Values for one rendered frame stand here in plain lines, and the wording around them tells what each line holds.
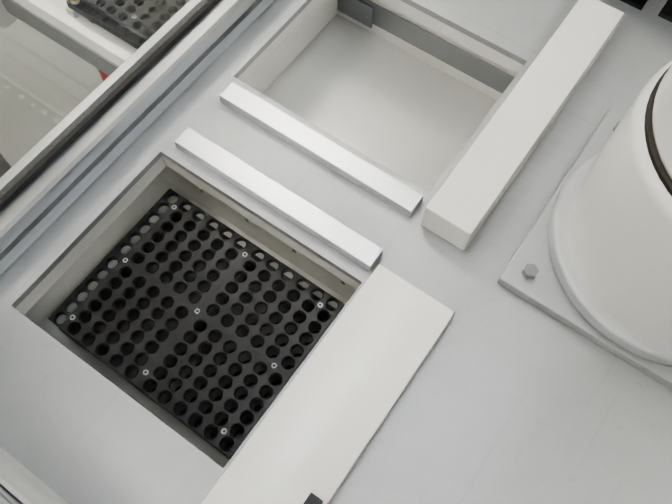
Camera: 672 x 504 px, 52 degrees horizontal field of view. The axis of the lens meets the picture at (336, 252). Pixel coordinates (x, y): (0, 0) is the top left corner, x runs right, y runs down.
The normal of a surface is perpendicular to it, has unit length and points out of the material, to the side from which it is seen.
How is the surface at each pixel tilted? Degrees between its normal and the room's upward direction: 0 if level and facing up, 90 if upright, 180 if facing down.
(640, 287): 90
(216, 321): 0
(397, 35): 90
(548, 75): 0
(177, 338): 0
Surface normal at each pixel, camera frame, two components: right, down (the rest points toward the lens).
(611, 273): -0.84, 0.48
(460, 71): -0.57, 0.74
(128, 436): 0.01, -0.43
